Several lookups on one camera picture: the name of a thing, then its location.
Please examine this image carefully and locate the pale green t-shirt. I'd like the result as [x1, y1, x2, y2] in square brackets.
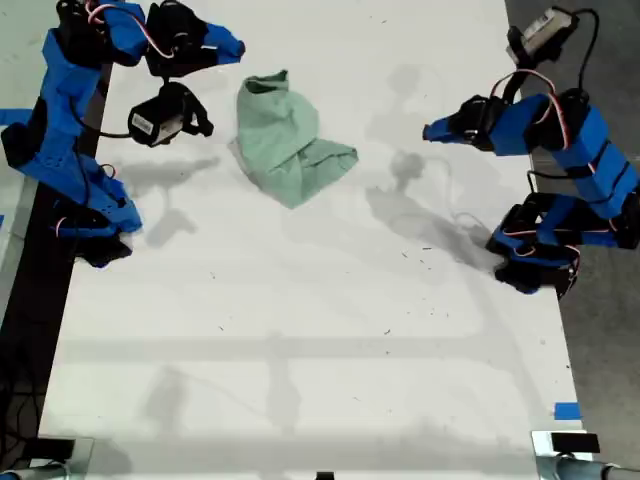
[234, 69, 361, 211]

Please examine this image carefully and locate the pale side table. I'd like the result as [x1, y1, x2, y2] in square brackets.
[0, 0, 64, 326]

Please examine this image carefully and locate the long blue tape strip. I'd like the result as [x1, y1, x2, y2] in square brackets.
[0, 108, 37, 127]

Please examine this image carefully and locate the short blue tape strip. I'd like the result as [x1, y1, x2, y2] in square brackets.
[553, 401, 583, 422]

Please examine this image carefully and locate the white mounting plate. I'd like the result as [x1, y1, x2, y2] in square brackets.
[530, 430, 602, 459]

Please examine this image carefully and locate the small black box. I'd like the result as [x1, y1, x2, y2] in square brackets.
[28, 437, 77, 462]
[550, 432, 601, 454]

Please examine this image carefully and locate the grey metal tube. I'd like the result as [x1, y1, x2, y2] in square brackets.
[536, 454, 640, 480]
[0, 462, 69, 480]

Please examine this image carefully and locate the red white arm wire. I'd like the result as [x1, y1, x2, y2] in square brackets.
[85, 0, 190, 60]
[489, 68, 572, 151]

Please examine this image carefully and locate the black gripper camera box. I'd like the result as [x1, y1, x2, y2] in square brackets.
[505, 6, 582, 69]
[127, 81, 216, 149]

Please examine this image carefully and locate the black camera cable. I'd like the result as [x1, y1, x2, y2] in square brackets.
[569, 8, 601, 94]

